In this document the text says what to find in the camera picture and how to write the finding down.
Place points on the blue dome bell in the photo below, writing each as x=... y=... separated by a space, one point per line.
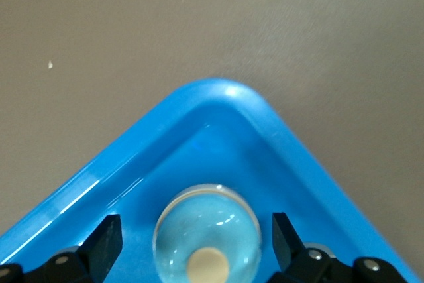
x=205 y=226

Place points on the blue plastic tray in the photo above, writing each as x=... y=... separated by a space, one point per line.
x=212 y=150

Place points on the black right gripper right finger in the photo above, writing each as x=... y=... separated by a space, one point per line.
x=298 y=263

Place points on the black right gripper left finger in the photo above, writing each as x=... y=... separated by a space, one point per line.
x=96 y=253

